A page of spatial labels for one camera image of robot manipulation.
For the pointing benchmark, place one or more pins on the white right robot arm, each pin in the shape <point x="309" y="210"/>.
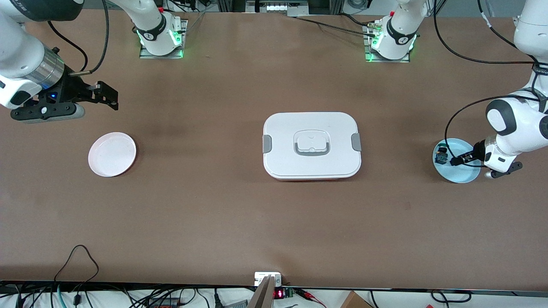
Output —
<point x="17" y="47"/>

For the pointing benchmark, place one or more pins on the aluminium frame structure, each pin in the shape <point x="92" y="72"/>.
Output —
<point x="278" y="6"/>

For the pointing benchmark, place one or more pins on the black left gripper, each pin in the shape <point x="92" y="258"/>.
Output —
<point x="478" y="150"/>

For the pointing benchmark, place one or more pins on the pink round plate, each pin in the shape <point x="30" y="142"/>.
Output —
<point x="112" y="155"/>

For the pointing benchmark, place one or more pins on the blue switch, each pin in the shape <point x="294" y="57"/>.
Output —
<point x="441" y="158"/>

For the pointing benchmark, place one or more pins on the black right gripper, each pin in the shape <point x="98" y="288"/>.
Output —
<point x="72" y="90"/>

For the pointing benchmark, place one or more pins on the red clip leads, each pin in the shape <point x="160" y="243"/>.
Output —
<point x="310" y="296"/>

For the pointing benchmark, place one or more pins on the white socket box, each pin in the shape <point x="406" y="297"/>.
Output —
<point x="260" y="278"/>

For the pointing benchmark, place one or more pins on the grey metal bar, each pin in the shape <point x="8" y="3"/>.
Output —
<point x="262" y="297"/>

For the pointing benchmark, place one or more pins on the red digit display module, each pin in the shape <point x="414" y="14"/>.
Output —
<point x="279" y="294"/>

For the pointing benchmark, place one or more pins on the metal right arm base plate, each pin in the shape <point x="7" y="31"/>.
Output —
<point x="147" y="55"/>

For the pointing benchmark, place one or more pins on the white lunch box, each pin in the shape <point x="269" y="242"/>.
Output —
<point x="312" y="167"/>

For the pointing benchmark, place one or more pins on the brown cardboard box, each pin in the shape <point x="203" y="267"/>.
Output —
<point x="354" y="301"/>

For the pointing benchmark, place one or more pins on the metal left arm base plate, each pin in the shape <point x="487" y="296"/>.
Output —
<point x="367" y="42"/>

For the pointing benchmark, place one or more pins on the light blue round plate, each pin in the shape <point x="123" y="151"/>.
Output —
<point x="462" y="174"/>

